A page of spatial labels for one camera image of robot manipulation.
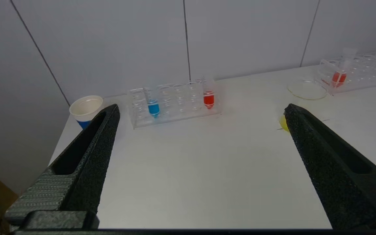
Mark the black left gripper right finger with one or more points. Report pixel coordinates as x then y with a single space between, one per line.
341 182

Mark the test tube with red liquid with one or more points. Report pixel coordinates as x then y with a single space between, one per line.
209 99
338 78

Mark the clear glass beaker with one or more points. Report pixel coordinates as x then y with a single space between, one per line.
307 90

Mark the white paper cup blue sleeve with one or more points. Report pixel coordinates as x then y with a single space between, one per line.
85 109

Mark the test tube with blue liquid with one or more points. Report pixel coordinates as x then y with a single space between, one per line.
153 108

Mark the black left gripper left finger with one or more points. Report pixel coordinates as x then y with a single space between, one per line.
86 169

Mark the clear acrylic test tube rack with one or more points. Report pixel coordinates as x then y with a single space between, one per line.
367 70
175 104

